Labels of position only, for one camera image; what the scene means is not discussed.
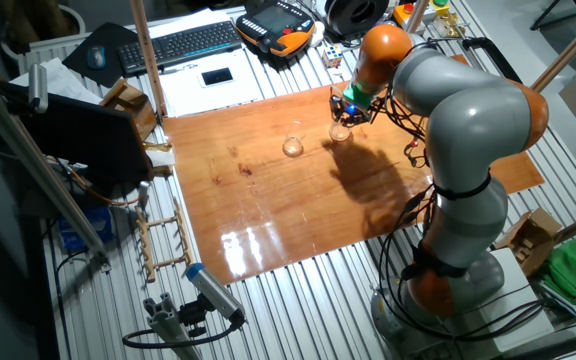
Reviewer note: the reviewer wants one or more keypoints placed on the cardboard box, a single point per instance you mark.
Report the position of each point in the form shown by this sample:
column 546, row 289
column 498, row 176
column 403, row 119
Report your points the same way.
column 528, row 240

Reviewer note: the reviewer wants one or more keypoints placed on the yellow button box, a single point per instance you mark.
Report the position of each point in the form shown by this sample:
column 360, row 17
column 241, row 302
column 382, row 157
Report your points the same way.
column 440, row 10

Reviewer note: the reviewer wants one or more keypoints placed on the white printed paper sheet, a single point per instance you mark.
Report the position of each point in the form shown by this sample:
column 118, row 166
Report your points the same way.
column 193, row 102

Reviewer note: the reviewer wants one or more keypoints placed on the black mouse pad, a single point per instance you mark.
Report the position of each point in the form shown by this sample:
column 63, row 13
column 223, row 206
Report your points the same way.
column 113, row 32

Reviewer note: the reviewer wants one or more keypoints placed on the black monitor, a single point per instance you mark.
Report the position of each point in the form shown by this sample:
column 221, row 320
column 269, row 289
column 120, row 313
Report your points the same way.
column 83, row 135

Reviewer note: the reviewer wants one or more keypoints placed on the orange black teach pendant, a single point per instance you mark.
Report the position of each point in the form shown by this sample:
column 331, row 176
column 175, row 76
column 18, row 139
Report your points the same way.
column 273, row 22

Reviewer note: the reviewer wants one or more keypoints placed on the wooden rack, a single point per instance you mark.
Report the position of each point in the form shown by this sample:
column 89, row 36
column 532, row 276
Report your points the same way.
column 183, row 235

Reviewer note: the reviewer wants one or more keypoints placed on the blue packet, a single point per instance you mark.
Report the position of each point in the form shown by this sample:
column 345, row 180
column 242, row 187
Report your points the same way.
column 88, row 227

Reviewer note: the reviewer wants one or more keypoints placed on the orange box with red button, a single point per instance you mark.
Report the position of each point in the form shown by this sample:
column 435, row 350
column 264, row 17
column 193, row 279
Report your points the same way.
column 403, row 14

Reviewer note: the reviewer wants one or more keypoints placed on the white figurine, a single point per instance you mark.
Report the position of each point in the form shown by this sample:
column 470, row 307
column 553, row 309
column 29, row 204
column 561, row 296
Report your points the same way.
column 318, row 32

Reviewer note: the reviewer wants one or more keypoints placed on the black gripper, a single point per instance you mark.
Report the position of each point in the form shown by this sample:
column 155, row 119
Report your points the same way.
column 353, row 111

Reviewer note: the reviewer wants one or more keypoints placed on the upright stand pole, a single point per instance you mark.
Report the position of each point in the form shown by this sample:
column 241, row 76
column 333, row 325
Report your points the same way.
column 418, row 12

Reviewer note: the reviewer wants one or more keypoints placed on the colourful puzzle cube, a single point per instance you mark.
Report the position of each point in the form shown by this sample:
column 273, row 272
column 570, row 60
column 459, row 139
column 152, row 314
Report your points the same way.
column 332, row 56

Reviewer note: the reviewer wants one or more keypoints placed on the silver depth camera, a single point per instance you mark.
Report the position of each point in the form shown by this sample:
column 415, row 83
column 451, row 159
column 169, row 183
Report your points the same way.
column 38, row 87
column 215, row 292

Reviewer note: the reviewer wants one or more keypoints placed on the brass fitting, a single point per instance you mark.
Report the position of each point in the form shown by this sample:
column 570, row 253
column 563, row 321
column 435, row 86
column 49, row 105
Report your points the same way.
column 450, row 22

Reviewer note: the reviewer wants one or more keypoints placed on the wooden board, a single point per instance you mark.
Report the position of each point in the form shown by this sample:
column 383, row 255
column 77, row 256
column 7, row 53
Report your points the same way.
column 278, row 215

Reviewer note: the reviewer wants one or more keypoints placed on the small white eraser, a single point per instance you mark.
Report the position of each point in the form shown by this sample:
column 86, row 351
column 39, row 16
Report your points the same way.
column 336, row 71

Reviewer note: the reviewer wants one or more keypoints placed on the short aluminium profile post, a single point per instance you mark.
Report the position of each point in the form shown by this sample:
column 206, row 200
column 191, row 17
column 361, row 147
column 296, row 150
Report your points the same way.
column 168, row 325

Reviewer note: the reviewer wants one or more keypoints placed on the wooden block stand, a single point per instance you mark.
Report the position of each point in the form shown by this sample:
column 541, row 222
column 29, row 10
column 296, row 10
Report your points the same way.
column 133, row 107

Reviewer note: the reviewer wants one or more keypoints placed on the white robot platform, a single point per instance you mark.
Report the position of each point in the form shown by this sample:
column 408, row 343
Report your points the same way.
column 508, row 270

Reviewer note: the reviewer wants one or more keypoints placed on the aluminium profile beam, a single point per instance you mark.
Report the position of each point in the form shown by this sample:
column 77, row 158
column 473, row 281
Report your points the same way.
column 33, row 165

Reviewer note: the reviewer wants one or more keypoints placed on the white smartphone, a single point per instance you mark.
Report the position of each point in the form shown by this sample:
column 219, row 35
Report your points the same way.
column 216, row 76

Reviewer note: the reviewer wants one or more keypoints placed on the black computer keyboard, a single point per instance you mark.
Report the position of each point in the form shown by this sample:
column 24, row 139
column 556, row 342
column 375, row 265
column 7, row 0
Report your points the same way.
column 178, row 47

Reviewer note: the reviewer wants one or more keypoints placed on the green wrist adapter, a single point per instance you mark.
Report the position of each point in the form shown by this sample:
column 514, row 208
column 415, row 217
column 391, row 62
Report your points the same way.
column 358, row 95

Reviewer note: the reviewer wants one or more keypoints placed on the black round spool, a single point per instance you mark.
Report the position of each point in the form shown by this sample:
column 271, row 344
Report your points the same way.
column 358, row 15

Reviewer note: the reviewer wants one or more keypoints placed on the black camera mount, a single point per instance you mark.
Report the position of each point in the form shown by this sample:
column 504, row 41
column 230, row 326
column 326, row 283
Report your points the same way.
column 193, row 315

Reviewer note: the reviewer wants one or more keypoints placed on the clear glass beaker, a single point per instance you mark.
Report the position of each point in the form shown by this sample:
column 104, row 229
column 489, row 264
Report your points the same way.
column 293, row 147
column 340, row 135

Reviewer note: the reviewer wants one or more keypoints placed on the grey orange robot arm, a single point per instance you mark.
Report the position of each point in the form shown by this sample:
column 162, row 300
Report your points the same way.
column 478, row 125

